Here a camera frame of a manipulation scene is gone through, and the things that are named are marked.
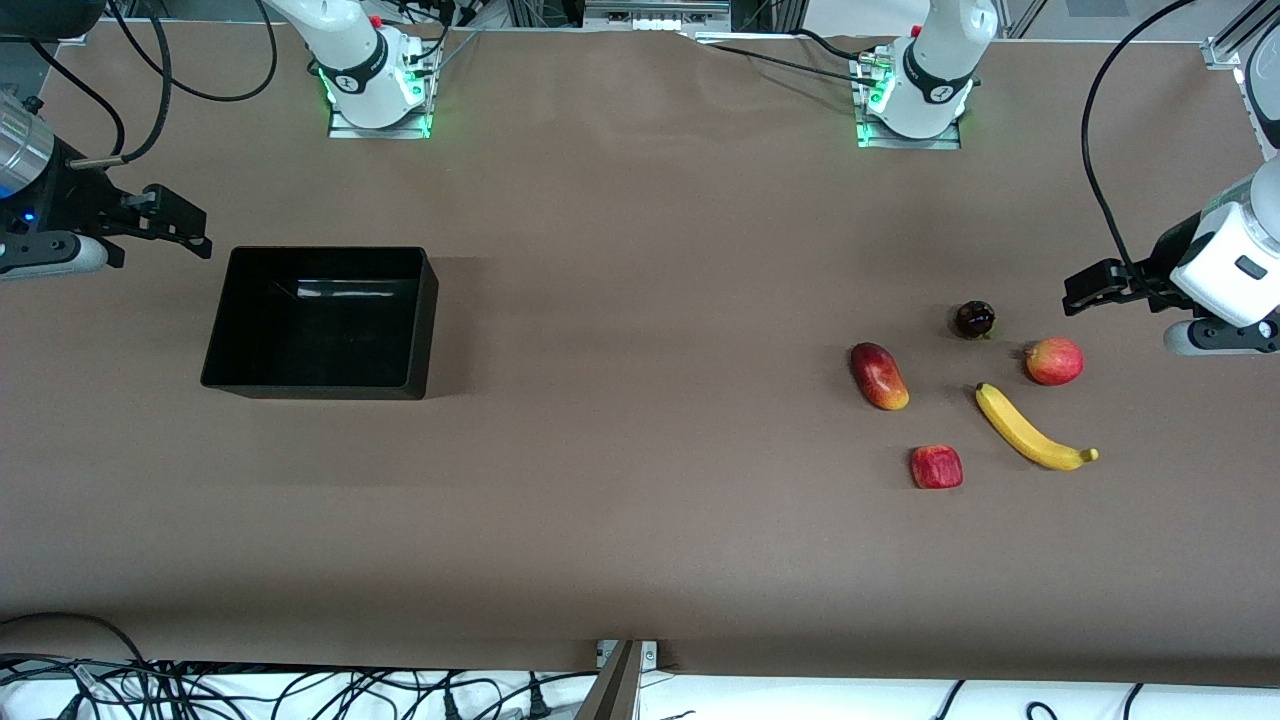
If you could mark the yellow banana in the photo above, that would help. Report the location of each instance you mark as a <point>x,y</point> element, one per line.
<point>1020,430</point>

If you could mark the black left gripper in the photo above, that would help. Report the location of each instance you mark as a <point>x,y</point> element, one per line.
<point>1163,262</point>

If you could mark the squarish red apple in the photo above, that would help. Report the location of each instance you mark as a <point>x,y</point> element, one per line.
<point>936,467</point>

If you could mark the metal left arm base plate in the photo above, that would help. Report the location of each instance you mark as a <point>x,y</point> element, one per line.
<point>945,143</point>

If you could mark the dark purple plum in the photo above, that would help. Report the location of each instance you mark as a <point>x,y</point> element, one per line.
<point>973,320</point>

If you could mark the small metal bracket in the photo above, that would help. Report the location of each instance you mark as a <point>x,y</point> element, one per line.
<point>650,655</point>

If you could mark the brown paper table cover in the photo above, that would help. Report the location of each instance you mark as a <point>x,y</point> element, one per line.
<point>640,550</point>

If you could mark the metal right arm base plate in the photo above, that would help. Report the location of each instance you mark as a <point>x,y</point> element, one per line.
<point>345,131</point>

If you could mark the red yellow mango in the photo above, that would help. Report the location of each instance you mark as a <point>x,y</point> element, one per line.
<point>878,375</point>

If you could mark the grey metal post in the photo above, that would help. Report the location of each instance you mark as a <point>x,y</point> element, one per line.
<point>610,695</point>

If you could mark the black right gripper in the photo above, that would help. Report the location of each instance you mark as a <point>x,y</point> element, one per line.
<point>72,198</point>

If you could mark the grey power strip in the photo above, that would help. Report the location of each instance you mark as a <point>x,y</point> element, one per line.
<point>650,15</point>

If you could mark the aluminium frame corner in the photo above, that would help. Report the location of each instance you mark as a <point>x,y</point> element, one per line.
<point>1225,50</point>

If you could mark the black plastic box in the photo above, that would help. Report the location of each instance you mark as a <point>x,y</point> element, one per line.
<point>320,330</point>

